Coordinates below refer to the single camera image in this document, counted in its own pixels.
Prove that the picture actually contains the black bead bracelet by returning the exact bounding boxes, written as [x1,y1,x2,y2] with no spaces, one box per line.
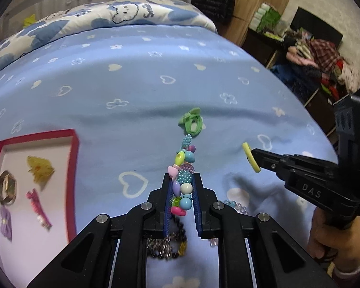
[148,214,189,260]

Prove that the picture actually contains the silver chain bracelet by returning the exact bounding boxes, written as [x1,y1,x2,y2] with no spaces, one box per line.
[146,236,174,260]

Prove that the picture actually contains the yellow hair tie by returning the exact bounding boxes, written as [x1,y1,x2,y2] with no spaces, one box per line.
[242,142,262,174]

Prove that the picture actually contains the clear crystal bead bracelet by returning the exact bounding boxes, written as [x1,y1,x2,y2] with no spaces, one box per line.
[209,199,249,248]

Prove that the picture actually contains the colourful bead bracelet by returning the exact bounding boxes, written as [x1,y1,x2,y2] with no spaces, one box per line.
[167,134,196,217]

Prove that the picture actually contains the green bow hair tie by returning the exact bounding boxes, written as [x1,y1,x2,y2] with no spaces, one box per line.
[177,107,205,136]

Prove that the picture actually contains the right hand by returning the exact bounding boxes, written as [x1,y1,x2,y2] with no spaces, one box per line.
[307,208,360,272]

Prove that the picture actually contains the pink right sleeve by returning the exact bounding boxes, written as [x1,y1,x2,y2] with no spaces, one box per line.
[332,266,360,288]

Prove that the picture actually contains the pile of clothes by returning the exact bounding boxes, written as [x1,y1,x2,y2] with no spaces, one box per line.
[270,29,360,103]

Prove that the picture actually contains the pink hair clip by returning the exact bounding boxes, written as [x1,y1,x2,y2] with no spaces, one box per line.
[26,189,52,231]

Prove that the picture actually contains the dark shelf unit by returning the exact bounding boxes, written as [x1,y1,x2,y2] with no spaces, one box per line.
[242,5,346,135]

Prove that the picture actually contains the yellow hair claw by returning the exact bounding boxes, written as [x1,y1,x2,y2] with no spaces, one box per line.
[26,156,55,191]

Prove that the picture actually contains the red white tray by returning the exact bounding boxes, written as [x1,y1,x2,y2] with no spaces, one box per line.
[0,129,79,283]

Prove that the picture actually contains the light blue bed sheet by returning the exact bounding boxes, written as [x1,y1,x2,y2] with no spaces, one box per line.
[0,25,336,245]

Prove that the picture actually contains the green white packages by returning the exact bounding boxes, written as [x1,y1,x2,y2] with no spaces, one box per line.
[249,3,282,33]

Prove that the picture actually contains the purple bow hair clip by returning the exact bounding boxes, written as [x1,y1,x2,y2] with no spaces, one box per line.
[0,205,12,241]

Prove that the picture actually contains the black bag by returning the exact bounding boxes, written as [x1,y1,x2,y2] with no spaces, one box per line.
[191,0,235,25]

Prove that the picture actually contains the blue white cartoon quilt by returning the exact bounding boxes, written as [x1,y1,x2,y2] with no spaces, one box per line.
[0,0,217,71]

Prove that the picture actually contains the yellow toy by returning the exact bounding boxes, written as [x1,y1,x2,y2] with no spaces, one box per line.
[23,14,37,29]

